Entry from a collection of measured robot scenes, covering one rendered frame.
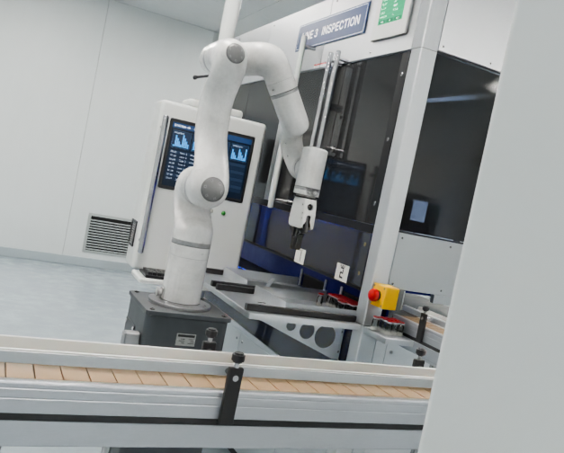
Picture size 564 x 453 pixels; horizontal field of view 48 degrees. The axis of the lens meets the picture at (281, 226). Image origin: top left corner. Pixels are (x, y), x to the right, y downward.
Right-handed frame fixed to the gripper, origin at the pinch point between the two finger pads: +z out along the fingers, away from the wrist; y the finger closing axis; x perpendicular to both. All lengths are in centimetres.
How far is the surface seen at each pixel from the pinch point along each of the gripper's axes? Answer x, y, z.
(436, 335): -34, -36, 17
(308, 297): -20.1, 19.4, 20.5
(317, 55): -24, 63, -76
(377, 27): -22, 15, -80
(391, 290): -25.3, -21.8, 7.9
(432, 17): -25, -13, -80
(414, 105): -25, -13, -51
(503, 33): -54, -13, -83
